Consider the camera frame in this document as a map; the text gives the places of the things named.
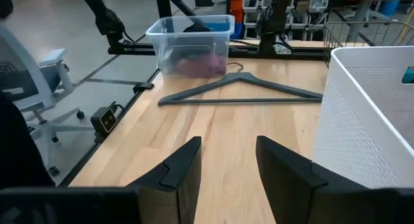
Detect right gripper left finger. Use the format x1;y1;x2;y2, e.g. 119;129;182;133
0;136;202;224

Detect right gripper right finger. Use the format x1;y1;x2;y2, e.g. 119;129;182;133
256;135;414;224

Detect maroon cloth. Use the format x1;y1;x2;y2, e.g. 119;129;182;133
174;53;228;78

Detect white plastic bin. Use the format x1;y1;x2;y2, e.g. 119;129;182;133
311;45;414;190

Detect large black object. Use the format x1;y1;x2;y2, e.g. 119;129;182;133
0;90;56;190

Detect black table-edge clamp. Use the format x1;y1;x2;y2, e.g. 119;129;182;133
132;82;155;95

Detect grey clothes hanger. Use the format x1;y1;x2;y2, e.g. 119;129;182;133
157;71;323;107

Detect grey office chair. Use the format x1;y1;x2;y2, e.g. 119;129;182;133
0;23;87;178

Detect clear plastic container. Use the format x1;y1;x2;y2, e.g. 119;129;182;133
145;14;236;79

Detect blue storage bin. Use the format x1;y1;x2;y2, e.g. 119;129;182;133
203;21;244;40

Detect storage bin rack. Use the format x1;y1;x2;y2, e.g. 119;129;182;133
231;0;339;40

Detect blue barrel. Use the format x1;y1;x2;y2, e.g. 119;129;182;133
378;0;401;17

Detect black table-edge camera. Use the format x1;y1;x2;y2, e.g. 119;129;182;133
89;102;125;143

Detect thin black tabletop cable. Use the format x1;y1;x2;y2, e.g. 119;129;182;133
227;62;245;73

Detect wire mesh basket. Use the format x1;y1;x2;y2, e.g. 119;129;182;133
323;21;414;68

